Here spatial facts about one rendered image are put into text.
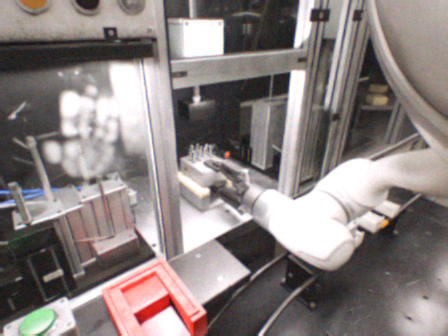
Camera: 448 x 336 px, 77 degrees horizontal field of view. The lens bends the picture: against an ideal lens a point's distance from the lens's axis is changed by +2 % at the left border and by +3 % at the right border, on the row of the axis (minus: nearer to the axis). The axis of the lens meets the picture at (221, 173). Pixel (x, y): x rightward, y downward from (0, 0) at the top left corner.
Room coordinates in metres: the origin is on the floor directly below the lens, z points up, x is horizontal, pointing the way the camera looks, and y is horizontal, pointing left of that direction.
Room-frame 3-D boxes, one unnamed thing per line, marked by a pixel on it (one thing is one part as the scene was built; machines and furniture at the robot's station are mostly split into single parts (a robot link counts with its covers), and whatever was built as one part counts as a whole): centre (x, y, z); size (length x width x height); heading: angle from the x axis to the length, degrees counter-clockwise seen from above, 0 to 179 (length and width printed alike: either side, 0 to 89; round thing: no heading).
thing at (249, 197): (0.59, -0.07, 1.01); 0.09 x 0.07 x 0.08; 38
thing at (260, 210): (0.54, -0.12, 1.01); 0.09 x 0.06 x 0.09; 128
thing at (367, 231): (0.68, -0.37, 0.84); 0.36 x 0.14 x 0.10; 128
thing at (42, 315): (0.24, 0.25, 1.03); 0.04 x 0.04 x 0.02
